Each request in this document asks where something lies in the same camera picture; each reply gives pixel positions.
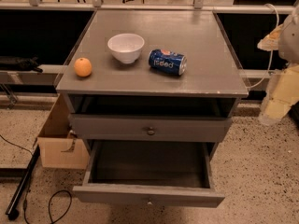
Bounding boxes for grey drawer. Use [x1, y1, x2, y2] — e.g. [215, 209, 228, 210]
[73, 141, 224, 208]
[69, 114, 232, 143]

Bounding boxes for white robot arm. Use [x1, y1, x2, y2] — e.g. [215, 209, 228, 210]
[257, 7, 299, 126]

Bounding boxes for grey wooden drawer cabinet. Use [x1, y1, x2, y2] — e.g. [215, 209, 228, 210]
[55, 9, 249, 147]

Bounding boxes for grey top drawer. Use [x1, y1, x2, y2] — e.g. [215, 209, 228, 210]
[69, 114, 232, 143]

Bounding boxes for blue Pepsi can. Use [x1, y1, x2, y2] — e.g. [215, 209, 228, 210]
[149, 49, 187, 76]

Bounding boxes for white ceramic bowl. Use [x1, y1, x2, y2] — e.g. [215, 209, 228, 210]
[107, 34, 145, 64]

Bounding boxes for orange fruit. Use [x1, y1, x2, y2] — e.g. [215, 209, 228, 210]
[74, 58, 93, 77]

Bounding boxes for cardboard box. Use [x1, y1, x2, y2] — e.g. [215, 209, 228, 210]
[37, 95, 90, 169]

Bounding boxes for black bar on floor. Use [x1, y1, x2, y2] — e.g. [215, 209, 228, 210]
[6, 147, 40, 221]

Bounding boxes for metal railing frame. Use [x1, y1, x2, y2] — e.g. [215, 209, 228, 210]
[1, 0, 297, 89]

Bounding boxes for black floor cable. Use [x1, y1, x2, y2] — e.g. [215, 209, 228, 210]
[0, 133, 73, 224]

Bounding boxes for black cloth on rail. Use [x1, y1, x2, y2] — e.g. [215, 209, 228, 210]
[0, 56, 43, 73]

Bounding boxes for white hanging cable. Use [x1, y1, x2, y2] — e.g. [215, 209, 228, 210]
[246, 3, 280, 91]

